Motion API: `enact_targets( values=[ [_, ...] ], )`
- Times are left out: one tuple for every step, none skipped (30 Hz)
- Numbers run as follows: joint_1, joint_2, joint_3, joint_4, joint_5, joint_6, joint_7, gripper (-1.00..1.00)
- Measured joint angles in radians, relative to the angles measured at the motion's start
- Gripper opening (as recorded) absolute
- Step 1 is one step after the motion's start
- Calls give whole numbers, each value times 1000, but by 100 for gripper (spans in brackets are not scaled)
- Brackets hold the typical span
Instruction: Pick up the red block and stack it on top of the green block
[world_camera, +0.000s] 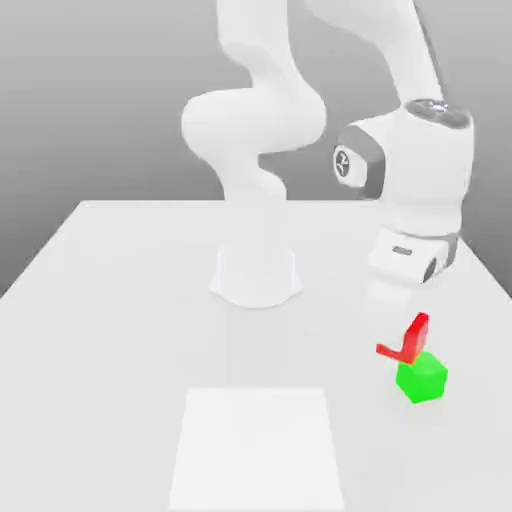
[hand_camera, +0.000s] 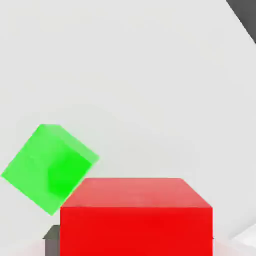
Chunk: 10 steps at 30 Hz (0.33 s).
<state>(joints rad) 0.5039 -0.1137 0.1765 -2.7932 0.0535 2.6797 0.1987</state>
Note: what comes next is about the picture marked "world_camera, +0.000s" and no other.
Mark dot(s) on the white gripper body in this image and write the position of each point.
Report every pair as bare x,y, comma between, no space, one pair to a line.
388,298

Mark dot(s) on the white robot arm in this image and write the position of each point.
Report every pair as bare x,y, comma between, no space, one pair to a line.
256,120

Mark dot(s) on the small green cube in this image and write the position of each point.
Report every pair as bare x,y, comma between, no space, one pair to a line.
422,380

